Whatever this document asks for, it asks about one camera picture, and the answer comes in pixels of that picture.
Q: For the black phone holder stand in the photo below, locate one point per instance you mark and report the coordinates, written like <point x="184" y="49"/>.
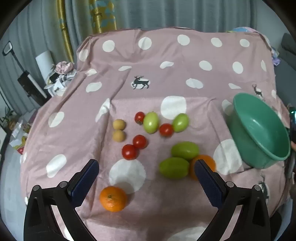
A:
<point x="7" y="49"/>

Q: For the green jujube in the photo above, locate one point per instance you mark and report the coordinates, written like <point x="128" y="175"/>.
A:
<point x="151" y="122"/>
<point x="185" y="150"/>
<point x="180" y="122"/>
<point x="174" y="167"/>

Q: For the green plastic bowl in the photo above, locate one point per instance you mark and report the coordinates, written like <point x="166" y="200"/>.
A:
<point x="254" y="129"/>

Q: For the orange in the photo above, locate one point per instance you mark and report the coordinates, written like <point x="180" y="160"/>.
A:
<point x="113" y="198"/>
<point x="207" y="162"/>

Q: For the yellow patterned curtain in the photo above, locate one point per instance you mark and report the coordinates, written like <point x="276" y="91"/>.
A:
<point x="101" y="20"/>

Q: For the pile of clothes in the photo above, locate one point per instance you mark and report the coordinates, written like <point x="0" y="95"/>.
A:
<point x="62" y="68"/>

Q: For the potted plant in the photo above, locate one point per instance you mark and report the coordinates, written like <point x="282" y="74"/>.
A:
<point x="8" y="115"/>

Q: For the white cylinder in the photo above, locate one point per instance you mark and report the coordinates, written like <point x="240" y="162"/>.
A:
<point x="45" y="63"/>

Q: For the tan longan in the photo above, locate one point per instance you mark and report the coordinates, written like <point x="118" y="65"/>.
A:
<point x="119" y="124"/>
<point x="119" y="135"/>

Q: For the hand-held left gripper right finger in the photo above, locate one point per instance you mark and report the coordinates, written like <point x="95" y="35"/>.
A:
<point x="207" y="185"/>

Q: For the grey sofa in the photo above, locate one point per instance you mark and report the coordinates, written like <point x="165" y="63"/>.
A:
<point x="288" y="46"/>

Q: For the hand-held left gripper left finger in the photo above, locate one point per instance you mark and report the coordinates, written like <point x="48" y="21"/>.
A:
<point x="84" y="183"/>

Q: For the pink polka dot blanket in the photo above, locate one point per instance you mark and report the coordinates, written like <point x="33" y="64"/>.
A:
<point x="161" y="46"/>

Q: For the gold pole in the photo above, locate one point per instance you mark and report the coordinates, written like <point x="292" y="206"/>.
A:
<point x="64" y="34"/>

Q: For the black box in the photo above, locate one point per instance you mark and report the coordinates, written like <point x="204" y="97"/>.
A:
<point x="30" y="85"/>

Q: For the red tomato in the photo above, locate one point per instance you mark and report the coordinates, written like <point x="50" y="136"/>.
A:
<point x="139" y="141"/>
<point x="166" y="129"/>
<point x="130" y="151"/>
<point x="139" y="117"/>

